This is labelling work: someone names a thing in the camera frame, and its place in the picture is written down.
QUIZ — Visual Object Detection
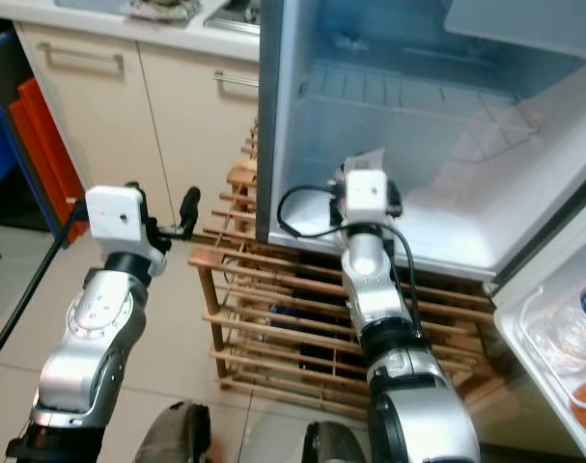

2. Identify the orange board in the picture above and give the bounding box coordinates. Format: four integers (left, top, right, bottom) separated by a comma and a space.
8, 75, 89, 231

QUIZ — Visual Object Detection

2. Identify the white fridge wire shelf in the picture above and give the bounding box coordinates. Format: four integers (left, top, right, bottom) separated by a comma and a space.
300, 58, 525, 122

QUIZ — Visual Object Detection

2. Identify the wooden slatted rack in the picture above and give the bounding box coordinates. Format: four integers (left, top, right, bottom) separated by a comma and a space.
188, 116, 520, 423

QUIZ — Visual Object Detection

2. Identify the cream kitchen cabinet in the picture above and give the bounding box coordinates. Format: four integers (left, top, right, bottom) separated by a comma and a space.
0, 0, 265, 228

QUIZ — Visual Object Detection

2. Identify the metal cabinet handle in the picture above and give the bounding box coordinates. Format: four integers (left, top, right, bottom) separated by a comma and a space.
213, 69, 263, 93
37, 41, 125, 70

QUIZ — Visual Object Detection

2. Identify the white fridge door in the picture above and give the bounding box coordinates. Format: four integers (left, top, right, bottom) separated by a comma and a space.
490, 220, 586, 463

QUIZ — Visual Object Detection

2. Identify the colourful snack packets heap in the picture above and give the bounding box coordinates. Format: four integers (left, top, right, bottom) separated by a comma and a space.
126, 0, 205, 24

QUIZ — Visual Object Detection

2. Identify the black gas stove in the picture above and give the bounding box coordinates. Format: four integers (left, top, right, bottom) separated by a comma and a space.
202, 0, 265, 30

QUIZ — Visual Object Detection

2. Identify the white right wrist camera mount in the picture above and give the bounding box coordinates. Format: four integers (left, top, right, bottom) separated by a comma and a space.
343, 170, 392, 225

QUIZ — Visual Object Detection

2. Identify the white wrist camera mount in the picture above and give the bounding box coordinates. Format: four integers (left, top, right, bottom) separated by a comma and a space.
86, 184, 170, 271
343, 170, 392, 225

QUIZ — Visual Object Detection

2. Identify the dark robot foot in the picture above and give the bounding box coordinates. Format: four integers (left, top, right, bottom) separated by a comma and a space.
300, 421, 373, 463
141, 399, 213, 463

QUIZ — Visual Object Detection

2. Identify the clear plastic container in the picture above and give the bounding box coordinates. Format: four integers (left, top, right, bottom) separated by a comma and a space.
516, 287, 586, 375

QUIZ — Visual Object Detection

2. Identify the dark robot left foot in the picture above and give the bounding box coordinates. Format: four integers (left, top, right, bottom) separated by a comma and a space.
141, 399, 213, 463

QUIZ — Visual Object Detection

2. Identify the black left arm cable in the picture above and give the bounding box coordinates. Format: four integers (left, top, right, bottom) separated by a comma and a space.
0, 198, 91, 379

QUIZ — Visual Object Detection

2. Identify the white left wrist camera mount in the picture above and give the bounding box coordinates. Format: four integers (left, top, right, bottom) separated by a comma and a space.
86, 184, 170, 271

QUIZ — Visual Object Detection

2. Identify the dark robot right foot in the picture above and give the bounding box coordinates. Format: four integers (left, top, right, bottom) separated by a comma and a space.
300, 421, 373, 463

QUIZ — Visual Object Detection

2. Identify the grey counter mat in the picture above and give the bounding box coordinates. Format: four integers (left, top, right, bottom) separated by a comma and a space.
53, 0, 139, 13

